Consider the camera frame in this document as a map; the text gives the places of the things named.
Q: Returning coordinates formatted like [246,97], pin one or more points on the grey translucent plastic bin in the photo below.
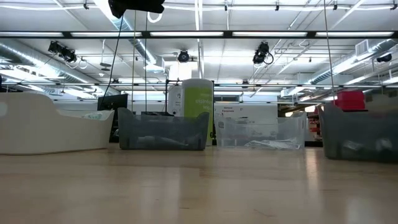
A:
[155,127]
[357,130]

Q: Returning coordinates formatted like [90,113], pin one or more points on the black monitor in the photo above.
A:
[112,102]

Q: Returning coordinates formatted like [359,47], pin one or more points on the white appliance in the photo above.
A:
[174,99]

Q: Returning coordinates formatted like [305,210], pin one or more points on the green disinfecting wipes canister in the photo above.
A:
[197,99]

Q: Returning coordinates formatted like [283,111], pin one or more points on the white plastic bin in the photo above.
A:
[46,130]

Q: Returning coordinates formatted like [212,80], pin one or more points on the clear plastic bin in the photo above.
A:
[248,130]

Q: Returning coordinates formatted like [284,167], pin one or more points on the red storage box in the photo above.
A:
[349,100]

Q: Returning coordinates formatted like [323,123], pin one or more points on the black ceiling camera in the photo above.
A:
[63,53]
[261,54]
[183,56]
[384,58]

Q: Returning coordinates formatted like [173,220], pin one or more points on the black overhead light rail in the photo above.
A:
[65,35]

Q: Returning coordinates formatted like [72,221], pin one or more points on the silver ventilation duct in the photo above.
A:
[37,65]
[348,62]

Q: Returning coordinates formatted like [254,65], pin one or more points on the white wall sign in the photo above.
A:
[248,110]

